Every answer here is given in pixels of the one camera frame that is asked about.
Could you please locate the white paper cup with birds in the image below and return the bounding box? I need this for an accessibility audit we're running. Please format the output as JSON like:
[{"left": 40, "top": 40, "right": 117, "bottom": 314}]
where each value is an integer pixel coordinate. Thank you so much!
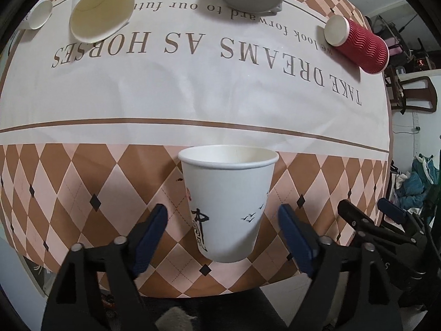
[{"left": 178, "top": 145, "right": 279, "bottom": 263}]

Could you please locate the red corrugated paper cup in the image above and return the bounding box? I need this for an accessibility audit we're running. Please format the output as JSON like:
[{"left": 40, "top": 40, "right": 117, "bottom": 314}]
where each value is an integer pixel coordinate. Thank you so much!
[{"left": 324, "top": 15, "right": 389, "bottom": 74}]

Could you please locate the white paper cup middle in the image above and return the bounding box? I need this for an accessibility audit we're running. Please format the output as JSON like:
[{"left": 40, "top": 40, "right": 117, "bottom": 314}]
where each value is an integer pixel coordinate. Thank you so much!
[{"left": 69, "top": 0, "right": 135, "bottom": 43}]

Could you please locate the white paper cup far left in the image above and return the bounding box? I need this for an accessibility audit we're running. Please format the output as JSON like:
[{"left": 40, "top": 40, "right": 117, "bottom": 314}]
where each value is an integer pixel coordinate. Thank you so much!
[{"left": 18, "top": 0, "right": 53, "bottom": 30}]

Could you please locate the pile of blue clothes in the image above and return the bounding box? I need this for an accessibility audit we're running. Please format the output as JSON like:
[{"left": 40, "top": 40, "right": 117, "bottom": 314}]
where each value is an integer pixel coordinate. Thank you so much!
[{"left": 395, "top": 154, "right": 440, "bottom": 211}]

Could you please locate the checkered brown pink tablecloth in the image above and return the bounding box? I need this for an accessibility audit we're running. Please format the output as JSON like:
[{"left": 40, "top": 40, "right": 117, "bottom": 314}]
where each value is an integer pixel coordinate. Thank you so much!
[{"left": 1, "top": 0, "right": 390, "bottom": 297}]

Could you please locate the dark wooden side chair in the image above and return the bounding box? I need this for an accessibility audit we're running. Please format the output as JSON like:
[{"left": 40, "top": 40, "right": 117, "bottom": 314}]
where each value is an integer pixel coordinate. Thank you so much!
[{"left": 384, "top": 67, "right": 438, "bottom": 114}]

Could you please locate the black pink equipment rack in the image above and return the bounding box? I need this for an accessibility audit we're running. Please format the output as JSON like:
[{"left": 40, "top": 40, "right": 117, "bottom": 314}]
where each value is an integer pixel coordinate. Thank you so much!
[{"left": 369, "top": 14, "right": 437, "bottom": 73}]

